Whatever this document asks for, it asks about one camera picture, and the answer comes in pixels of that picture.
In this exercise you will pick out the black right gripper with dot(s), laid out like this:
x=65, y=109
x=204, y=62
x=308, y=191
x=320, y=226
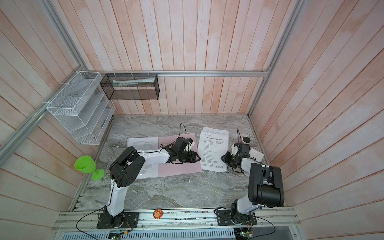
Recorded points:
x=226, y=158

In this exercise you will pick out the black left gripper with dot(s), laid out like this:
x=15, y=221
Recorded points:
x=192, y=158

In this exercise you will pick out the Chinese printed paper sheet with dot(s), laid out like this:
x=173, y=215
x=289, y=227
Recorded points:
x=213, y=144

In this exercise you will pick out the pink folder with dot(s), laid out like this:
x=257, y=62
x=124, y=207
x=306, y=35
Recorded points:
x=167, y=170

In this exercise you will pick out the printed white paper sheet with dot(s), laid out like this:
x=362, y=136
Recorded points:
x=149, y=169

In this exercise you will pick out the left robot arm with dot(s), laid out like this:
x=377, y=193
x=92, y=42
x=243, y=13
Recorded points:
x=128, y=167

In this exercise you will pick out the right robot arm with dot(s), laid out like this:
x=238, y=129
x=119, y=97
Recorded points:
x=265, y=187

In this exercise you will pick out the pink round speaker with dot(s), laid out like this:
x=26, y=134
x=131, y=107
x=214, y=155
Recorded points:
x=246, y=140

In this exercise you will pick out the white power socket cube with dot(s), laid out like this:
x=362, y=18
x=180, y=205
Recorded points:
x=256, y=155

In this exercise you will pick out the red round badge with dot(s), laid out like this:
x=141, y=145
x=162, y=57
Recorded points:
x=158, y=214

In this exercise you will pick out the green plastic goblet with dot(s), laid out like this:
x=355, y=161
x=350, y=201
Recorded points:
x=87, y=165

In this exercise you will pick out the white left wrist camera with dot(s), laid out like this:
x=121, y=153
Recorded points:
x=190, y=144

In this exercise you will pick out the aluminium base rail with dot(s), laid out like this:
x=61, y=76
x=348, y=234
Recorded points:
x=203, y=218

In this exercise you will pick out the black wire mesh basket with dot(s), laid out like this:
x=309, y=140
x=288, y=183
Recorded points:
x=118, y=87

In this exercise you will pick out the white wire mesh shelf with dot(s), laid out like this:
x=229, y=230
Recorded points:
x=83, y=112

